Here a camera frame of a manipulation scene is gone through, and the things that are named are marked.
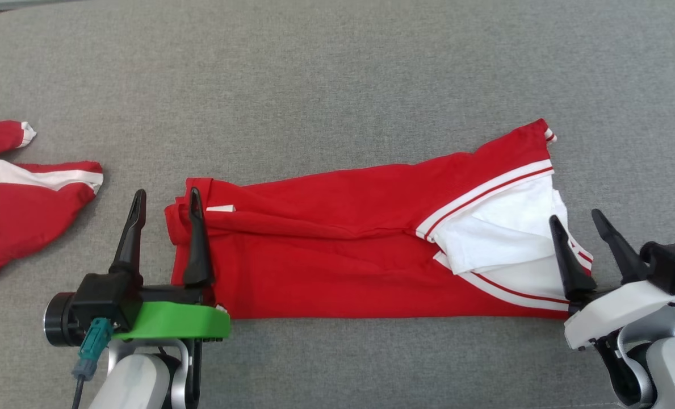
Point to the red garment with white stripe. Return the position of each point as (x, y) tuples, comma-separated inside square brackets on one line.
[(19, 221)]

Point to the grey fabric sofa cushion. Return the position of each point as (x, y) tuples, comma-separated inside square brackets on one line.
[(337, 74)]

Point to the red white lettered jersey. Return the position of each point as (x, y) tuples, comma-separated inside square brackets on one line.
[(343, 267)]

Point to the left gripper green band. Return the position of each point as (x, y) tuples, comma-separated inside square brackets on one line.
[(178, 321)]

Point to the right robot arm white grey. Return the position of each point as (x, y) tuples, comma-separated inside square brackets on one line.
[(672, 369)]

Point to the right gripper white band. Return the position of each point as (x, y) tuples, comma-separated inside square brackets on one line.
[(621, 315)]

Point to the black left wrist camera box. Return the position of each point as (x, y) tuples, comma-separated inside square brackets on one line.
[(104, 301)]

